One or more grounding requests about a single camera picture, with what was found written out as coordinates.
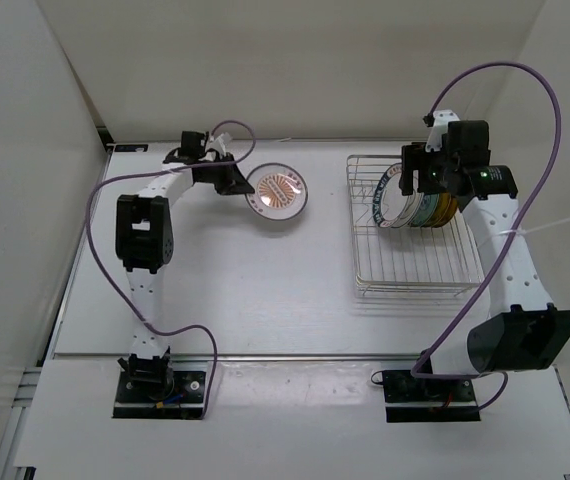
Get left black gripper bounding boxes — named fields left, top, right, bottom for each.
left=198, top=151, right=255, bottom=195

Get white plate teal line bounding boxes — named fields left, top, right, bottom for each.
left=393, top=192, right=423, bottom=228

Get orange sunburst white plate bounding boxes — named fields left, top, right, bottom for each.
left=245, top=163, right=309, bottom=221

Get dark blue rim plate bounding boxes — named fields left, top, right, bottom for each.
left=372, top=163, right=408, bottom=228

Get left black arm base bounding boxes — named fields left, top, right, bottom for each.
left=112, top=354, right=207, bottom=420

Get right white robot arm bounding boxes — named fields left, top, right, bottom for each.
left=399, top=110, right=570, bottom=400

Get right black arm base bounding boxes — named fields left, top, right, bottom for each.
left=370, top=370, right=481, bottom=424

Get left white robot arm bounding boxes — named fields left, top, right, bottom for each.
left=115, top=131, right=254, bottom=400

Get light blue patterned plate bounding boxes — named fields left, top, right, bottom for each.
left=409, top=194, right=440, bottom=228

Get yellow patterned plate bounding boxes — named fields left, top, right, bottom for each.
left=424, top=193, right=451, bottom=228
left=441, top=196, right=458, bottom=226

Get left dark label sticker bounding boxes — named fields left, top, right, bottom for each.
left=114, top=144, right=148, bottom=153

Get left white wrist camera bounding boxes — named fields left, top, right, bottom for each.
left=205, top=133, right=233, bottom=162

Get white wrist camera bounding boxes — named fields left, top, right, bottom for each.
left=205, top=133, right=233, bottom=162
left=424, top=109, right=459, bottom=153

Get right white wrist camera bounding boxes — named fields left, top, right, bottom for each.
left=424, top=109, right=459, bottom=153

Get metal wire dish rack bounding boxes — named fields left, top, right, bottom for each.
left=346, top=154, right=483, bottom=298

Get aluminium table rail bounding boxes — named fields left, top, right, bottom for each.
left=52, top=353, right=419, bottom=362

